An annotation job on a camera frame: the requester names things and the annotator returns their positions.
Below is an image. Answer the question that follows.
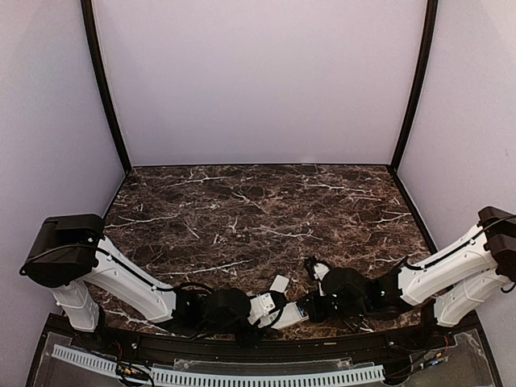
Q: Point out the white remote control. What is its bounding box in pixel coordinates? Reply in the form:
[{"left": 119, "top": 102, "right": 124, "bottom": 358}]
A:
[{"left": 259, "top": 302, "right": 309, "bottom": 330}]

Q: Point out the white battery cover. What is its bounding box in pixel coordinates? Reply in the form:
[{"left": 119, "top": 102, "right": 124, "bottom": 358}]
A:
[{"left": 269, "top": 275, "right": 289, "bottom": 293}]

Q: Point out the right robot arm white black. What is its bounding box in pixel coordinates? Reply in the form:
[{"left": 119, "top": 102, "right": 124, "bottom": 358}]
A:
[{"left": 298, "top": 206, "right": 515, "bottom": 350}]

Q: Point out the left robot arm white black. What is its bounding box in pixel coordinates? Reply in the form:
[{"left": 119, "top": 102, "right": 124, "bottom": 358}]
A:
[{"left": 19, "top": 214, "right": 263, "bottom": 352}]

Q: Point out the clear acrylic plate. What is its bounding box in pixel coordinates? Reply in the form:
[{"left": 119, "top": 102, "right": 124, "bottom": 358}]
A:
[{"left": 172, "top": 359, "right": 354, "bottom": 376}]

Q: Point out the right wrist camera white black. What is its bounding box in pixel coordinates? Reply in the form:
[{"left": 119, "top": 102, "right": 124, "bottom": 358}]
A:
[{"left": 303, "top": 256, "right": 331, "bottom": 297}]

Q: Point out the black front rail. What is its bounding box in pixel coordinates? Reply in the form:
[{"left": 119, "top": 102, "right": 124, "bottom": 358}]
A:
[{"left": 40, "top": 312, "right": 485, "bottom": 366}]

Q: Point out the white slotted cable duct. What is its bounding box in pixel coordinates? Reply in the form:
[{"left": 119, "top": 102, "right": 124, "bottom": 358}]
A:
[{"left": 52, "top": 344, "right": 385, "bottom": 386}]

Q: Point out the right black frame post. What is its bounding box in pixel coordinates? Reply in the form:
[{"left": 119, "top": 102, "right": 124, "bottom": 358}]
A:
[{"left": 389, "top": 0, "right": 439, "bottom": 175}]

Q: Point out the black frame post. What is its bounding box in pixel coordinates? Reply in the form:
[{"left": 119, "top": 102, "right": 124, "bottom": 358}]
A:
[
  {"left": 389, "top": 0, "right": 439, "bottom": 175},
  {"left": 80, "top": 0, "right": 132, "bottom": 174}
]

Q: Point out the left black frame post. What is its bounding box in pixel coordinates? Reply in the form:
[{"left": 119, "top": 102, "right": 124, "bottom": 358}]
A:
[{"left": 80, "top": 0, "right": 132, "bottom": 174}]

